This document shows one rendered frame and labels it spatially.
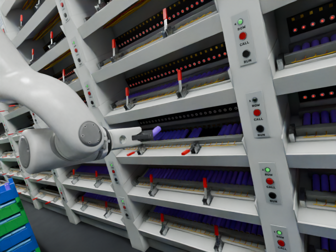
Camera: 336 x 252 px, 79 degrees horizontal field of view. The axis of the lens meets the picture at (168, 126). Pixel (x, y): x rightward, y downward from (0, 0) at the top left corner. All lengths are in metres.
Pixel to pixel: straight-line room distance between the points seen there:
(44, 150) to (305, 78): 0.56
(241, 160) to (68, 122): 0.47
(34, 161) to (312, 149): 0.60
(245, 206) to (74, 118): 0.58
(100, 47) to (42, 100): 0.71
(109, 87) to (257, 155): 0.71
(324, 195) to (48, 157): 0.68
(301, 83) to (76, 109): 0.48
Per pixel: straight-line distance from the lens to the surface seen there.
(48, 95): 0.39
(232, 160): 0.65
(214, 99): 0.62
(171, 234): 1.02
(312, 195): 0.72
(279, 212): 0.69
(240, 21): 0.58
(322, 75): 0.56
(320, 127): 0.64
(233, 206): 0.76
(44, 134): 0.44
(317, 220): 0.70
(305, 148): 0.62
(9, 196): 1.44
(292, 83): 0.56
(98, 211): 1.45
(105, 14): 0.90
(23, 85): 0.42
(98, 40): 1.08
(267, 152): 0.61
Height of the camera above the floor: 0.74
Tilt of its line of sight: 9 degrees down
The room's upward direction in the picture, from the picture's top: 14 degrees counter-clockwise
